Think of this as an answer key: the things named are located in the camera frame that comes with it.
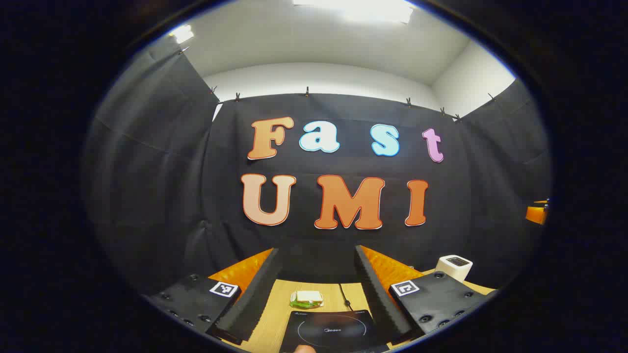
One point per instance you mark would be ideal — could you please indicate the black backdrop cloth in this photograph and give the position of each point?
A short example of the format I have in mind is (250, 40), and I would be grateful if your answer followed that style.
(196, 196)

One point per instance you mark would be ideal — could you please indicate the white toaster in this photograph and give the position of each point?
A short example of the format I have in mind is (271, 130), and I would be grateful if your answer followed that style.
(452, 268)

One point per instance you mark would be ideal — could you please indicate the ceiling light panel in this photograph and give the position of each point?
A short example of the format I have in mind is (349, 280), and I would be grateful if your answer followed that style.
(182, 33)
(358, 9)

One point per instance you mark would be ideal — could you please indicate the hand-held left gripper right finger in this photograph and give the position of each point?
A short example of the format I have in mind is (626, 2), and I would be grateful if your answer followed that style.
(380, 304)

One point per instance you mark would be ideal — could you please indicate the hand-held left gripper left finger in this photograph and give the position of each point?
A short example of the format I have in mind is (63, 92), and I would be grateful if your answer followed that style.
(255, 299)

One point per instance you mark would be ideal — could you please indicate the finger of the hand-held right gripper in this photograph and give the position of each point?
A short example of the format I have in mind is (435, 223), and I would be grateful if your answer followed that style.
(536, 214)

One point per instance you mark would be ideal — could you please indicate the sandwich with lettuce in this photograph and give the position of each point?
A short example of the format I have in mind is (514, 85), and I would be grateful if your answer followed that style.
(308, 297)

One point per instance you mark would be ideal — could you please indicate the black induction cooktop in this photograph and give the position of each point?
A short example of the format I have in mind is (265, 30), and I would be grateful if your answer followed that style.
(333, 333)

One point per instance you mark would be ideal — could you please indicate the row of cloth clips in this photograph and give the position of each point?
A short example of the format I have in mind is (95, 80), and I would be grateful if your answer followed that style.
(307, 91)

